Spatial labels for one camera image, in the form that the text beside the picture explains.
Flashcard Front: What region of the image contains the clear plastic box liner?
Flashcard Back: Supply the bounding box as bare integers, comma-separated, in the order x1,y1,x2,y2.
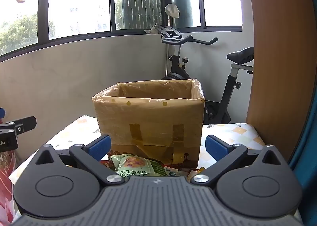
92,79,206,149

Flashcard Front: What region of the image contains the small white green packet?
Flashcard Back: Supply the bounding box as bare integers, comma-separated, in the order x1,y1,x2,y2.
165,165,184,178

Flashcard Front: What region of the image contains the brown cardboard box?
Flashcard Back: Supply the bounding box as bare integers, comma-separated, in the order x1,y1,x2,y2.
92,79,206,164

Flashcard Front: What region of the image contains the black exercise bike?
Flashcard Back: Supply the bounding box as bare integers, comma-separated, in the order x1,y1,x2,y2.
156,25,254,125

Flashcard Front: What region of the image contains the green tree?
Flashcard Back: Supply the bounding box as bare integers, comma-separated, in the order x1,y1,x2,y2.
0,14,56,54

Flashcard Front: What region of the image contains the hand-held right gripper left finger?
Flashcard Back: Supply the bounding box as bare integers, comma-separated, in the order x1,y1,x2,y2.
32,135,125,187

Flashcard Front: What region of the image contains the crumpled grey rag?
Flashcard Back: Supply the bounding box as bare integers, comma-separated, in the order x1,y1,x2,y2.
145,25,164,35

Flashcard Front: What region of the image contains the patterned tablecloth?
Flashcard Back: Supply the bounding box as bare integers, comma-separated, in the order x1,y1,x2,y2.
9,115,266,184

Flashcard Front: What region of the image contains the dark window frame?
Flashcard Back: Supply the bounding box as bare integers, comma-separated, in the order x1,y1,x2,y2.
0,0,243,63

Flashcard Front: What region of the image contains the green snack packet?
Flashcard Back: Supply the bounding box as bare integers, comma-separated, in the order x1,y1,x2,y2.
110,154,175,182

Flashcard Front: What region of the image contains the white plastic bag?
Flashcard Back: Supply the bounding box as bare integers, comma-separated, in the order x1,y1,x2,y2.
165,4,180,18

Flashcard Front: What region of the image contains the vertical corner pipe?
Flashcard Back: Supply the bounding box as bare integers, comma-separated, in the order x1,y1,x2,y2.
167,16,172,78

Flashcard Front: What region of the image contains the red snack packet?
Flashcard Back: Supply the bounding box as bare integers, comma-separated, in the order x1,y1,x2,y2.
100,159,117,172

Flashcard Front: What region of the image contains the red patterned bag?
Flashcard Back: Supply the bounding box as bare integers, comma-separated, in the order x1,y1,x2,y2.
0,150,16,225

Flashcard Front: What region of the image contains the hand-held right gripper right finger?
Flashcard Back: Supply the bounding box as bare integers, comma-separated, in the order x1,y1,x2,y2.
190,135,289,188

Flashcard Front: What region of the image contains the small yellow snack packet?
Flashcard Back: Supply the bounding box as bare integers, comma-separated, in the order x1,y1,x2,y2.
187,167,206,182

